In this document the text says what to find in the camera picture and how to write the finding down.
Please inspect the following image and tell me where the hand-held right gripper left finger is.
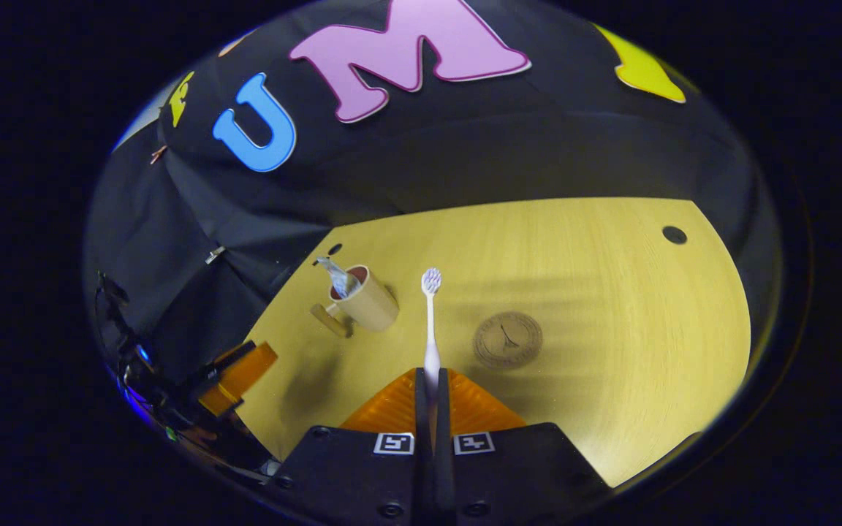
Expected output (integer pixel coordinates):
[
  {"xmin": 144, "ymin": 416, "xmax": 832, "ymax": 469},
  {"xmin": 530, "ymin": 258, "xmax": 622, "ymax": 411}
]
[{"xmin": 275, "ymin": 367, "xmax": 433, "ymax": 526}]

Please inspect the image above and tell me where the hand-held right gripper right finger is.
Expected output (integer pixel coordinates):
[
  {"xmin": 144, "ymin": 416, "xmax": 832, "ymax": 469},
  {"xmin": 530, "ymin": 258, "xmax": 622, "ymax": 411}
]
[{"xmin": 434, "ymin": 367, "xmax": 610, "ymax": 526}]

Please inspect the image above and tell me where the pale pink toothbrush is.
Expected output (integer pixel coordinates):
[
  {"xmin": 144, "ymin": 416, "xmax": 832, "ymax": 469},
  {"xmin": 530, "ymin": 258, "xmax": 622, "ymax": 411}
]
[{"xmin": 421, "ymin": 267, "xmax": 442, "ymax": 399}]

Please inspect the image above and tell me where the white toothpaste tube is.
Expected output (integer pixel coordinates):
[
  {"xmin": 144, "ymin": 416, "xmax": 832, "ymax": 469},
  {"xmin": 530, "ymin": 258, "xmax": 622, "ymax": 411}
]
[{"xmin": 316, "ymin": 257, "xmax": 360, "ymax": 299}]

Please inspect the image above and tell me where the round brown coaster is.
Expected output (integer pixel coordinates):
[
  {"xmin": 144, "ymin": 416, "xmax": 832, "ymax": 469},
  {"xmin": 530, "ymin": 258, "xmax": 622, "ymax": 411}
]
[{"xmin": 473, "ymin": 312, "xmax": 543, "ymax": 370}]

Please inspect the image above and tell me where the beige cup with handle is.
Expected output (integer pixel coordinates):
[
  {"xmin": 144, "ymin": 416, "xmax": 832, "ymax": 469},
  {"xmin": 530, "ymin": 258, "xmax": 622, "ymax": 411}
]
[{"xmin": 310, "ymin": 264, "xmax": 400, "ymax": 339}]

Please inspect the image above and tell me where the black backdrop cloth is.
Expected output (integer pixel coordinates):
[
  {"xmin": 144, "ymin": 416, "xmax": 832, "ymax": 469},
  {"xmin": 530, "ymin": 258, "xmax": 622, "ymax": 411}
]
[{"xmin": 83, "ymin": 0, "xmax": 784, "ymax": 410}]

